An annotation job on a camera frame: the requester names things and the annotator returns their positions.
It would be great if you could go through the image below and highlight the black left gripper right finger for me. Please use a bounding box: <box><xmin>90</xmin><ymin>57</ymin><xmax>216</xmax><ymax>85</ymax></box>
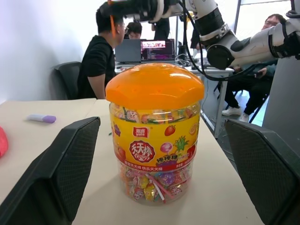
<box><xmin>224</xmin><ymin>119</ymin><xmax>300</xmax><ymax>225</ymax></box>

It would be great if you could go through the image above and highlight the purple and white highlighter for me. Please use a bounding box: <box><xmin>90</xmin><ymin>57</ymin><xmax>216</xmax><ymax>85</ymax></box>
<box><xmin>26</xmin><ymin>114</ymin><xmax>57</xmax><ymax>123</ymax></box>

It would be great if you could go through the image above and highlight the yellow wrapped lollipop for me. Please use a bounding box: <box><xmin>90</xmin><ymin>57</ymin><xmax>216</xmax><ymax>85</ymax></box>
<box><xmin>143</xmin><ymin>186</ymin><xmax>158</xmax><ymax>202</ymax></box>

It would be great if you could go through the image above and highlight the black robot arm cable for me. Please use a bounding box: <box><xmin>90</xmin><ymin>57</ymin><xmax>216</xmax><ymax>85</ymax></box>
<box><xmin>180</xmin><ymin>0</ymin><xmax>262</xmax><ymax>82</ymax></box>

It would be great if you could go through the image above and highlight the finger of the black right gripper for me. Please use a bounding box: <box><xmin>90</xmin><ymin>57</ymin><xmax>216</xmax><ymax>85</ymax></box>
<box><xmin>96</xmin><ymin>1</ymin><xmax>125</xmax><ymax>21</ymax></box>

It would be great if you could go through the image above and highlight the seated person in green jacket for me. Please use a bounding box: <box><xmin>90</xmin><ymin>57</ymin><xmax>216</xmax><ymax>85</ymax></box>
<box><xmin>221</xmin><ymin>13</ymin><xmax>290</xmax><ymax>123</ymax></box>

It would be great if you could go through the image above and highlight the red white wrapped lollipop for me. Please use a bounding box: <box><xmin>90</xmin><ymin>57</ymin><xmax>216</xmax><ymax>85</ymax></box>
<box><xmin>132</xmin><ymin>189</ymin><xmax>145</xmax><ymax>202</ymax></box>
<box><xmin>169</xmin><ymin>186</ymin><xmax>184</xmax><ymax>197</ymax></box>

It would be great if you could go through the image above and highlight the black office chair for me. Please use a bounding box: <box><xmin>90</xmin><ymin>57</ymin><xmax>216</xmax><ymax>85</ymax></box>
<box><xmin>52</xmin><ymin>61</ymin><xmax>82</xmax><ymax>100</ymax></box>

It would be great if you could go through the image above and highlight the standing person in black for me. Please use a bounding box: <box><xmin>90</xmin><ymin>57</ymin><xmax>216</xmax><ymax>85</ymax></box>
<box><xmin>151</xmin><ymin>18</ymin><xmax>171</xmax><ymax>41</ymax></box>

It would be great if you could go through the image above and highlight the grey robot torso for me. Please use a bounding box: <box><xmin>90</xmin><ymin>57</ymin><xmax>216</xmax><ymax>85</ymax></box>
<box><xmin>262</xmin><ymin>57</ymin><xmax>300</xmax><ymax>132</ymax></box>

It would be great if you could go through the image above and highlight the grey closed-back laptop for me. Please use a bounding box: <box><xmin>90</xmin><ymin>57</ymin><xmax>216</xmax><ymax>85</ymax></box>
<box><xmin>114</xmin><ymin>38</ymin><xmax>143</xmax><ymax>64</ymax></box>

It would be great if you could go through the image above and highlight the clear plastic lollipop jar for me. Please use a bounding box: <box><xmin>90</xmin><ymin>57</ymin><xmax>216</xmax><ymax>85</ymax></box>
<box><xmin>109</xmin><ymin>98</ymin><xmax>201</xmax><ymax>203</ymax></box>

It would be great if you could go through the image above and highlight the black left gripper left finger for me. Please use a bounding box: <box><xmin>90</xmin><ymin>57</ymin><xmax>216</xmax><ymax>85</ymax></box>
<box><xmin>0</xmin><ymin>116</ymin><xmax>101</xmax><ymax>225</ymax></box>

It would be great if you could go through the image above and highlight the pink stick lollipop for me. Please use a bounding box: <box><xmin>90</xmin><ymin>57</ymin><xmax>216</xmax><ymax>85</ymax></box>
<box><xmin>144</xmin><ymin>173</ymin><xmax>173</xmax><ymax>200</ymax></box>

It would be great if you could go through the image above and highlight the orange plastic jar lid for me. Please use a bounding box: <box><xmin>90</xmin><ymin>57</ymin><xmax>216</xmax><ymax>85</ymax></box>
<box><xmin>105</xmin><ymin>62</ymin><xmax>205</xmax><ymax>111</ymax></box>

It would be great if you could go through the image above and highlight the red soft object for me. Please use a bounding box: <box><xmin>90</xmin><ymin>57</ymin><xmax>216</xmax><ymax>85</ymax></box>
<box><xmin>0</xmin><ymin>126</ymin><xmax>9</xmax><ymax>158</ymax></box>

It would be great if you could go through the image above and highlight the person with glasses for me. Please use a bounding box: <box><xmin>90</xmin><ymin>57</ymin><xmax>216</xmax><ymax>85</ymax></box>
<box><xmin>124</xmin><ymin>22</ymin><xmax>143</xmax><ymax>40</ymax></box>

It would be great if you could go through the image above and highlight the laptop with lit screen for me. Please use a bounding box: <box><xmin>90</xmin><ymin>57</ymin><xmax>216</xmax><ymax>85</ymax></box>
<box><xmin>140</xmin><ymin>38</ymin><xmax>176</xmax><ymax>63</ymax></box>

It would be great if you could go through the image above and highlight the man in black shirt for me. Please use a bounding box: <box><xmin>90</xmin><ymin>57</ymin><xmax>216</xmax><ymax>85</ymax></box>
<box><xmin>77</xmin><ymin>6</ymin><xmax>130</xmax><ymax>100</ymax></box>

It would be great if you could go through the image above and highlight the orange stick lollipop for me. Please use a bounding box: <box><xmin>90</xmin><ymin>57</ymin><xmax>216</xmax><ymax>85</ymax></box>
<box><xmin>108</xmin><ymin>0</ymin><xmax>117</xmax><ymax>38</ymax></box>

